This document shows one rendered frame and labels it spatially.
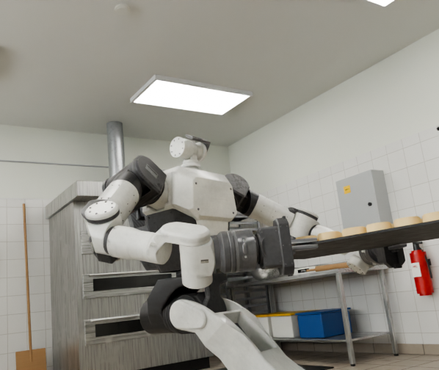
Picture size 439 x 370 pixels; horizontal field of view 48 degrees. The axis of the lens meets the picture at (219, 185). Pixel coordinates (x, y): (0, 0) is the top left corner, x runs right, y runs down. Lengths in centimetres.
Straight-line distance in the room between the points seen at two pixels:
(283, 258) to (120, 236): 35
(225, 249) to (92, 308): 422
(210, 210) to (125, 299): 389
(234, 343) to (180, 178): 48
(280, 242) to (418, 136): 428
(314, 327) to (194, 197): 402
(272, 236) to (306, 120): 532
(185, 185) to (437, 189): 388
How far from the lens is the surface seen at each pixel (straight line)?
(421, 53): 540
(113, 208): 115
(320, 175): 606
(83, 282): 513
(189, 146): 155
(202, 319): 142
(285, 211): 175
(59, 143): 650
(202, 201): 145
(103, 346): 521
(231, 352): 141
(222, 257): 100
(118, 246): 110
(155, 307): 158
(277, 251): 104
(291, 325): 560
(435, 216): 100
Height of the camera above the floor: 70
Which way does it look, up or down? 13 degrees up
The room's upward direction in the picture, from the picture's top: 6 degrees counter-clockwise
